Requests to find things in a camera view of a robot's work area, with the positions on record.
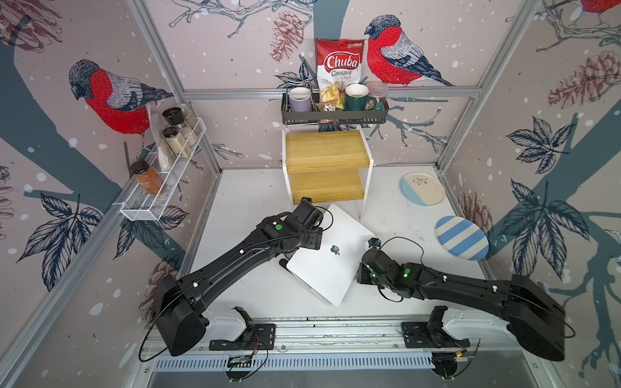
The white wire spice rack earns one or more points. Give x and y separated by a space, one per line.
140 206

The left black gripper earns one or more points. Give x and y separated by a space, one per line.
316 239

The silver laptop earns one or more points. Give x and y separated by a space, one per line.
330 271

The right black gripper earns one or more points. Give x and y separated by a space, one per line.
361 273

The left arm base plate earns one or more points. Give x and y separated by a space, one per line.
234 329

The clear plastic bag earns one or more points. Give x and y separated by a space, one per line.
166 157

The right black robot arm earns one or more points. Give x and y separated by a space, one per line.
535 318

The purple mug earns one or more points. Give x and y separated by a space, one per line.
300 100

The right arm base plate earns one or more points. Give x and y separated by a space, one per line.
431 334

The tall black lid jar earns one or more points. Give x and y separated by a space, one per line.
176 118

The cream and blue plate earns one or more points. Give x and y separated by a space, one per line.
422 189

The dark wall shelf basket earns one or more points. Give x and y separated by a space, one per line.
336 117

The orange spice jar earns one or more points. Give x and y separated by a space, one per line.
148 177

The wooden two-tier shelf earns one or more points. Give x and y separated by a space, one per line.
327 167

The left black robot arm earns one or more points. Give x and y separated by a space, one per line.
179 305

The blue striped plate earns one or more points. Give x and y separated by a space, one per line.
462 238

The green mug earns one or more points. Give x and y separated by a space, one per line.
357 98

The red Chuba chips bag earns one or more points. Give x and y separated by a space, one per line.
339 64

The black lid spice jar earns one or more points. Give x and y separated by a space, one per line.
177 142

